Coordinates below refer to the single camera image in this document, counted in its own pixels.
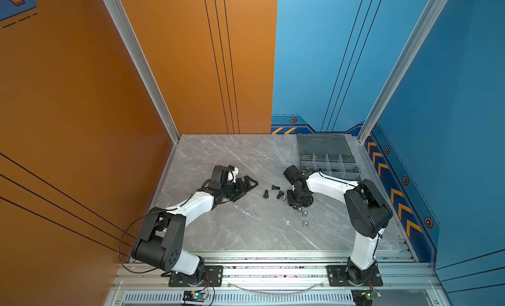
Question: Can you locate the grey plastic organizer box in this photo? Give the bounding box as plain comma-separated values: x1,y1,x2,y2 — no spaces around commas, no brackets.
297,134,361,181

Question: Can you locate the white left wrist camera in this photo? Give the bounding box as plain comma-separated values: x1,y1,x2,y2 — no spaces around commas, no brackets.
228,165,239,183

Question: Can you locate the aluminium left corner post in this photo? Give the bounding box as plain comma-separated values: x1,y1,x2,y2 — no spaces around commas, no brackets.
103,0,180,144

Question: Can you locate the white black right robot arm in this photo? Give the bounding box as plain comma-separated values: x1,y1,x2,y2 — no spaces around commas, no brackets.
284,165,393,286

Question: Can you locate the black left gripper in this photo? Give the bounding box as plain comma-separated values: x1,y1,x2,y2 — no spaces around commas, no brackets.
221,176,259,202

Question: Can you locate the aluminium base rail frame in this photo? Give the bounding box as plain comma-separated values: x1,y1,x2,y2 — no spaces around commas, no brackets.
105,249,450,305

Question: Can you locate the left green circuit board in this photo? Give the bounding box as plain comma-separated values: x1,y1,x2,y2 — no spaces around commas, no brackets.
182,291,209,304

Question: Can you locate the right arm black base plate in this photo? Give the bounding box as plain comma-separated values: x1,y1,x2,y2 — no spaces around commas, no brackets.
326,264,383,287

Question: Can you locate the right green circuit board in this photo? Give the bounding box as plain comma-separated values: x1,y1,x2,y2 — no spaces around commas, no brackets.
355,290,382,304

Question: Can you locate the aluminium right corner post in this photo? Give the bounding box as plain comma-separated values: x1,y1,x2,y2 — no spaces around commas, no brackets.
357,0,448,145

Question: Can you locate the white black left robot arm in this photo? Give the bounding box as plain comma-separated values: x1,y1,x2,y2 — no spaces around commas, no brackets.
132,166,259,279

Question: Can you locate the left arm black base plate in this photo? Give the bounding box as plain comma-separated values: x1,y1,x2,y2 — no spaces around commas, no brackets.
168,265,224,288

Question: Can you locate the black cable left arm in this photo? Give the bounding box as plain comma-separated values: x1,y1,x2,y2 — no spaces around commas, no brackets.
116,217,174,275

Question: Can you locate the green circuit board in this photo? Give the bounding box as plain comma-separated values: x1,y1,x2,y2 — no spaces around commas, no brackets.
355,290,382,304
182,291,209,304

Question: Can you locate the aluminium corner post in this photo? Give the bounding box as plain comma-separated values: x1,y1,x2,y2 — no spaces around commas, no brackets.
103,0,180,144
357,0,448,145

